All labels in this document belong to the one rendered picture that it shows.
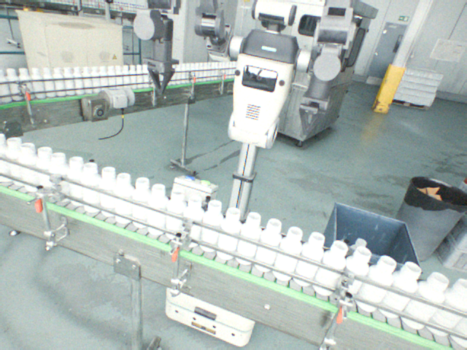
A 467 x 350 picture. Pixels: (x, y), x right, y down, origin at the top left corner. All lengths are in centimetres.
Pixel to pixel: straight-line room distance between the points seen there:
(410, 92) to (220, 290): 953
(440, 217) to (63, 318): 268
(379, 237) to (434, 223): 132
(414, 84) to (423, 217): 758
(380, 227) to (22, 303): 199
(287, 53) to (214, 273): 90
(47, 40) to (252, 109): 366
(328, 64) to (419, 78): 943
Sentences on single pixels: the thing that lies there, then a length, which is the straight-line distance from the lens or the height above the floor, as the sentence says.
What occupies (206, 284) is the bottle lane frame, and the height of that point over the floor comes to 90.
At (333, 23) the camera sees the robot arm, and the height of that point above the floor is 166.
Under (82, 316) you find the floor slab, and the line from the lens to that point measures 207.
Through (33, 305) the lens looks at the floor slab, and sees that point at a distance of 220.
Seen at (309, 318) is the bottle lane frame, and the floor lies 93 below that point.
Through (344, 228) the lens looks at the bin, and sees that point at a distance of 153.
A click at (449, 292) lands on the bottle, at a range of 95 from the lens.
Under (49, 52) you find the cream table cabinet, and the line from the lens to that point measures 467.
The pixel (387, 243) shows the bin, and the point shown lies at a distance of 158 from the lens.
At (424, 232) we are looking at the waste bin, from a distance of 288.
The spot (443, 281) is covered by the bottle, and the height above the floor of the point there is 115.
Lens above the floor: 165
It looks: 29 degrees down
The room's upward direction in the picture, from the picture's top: 10 degrees clockwise
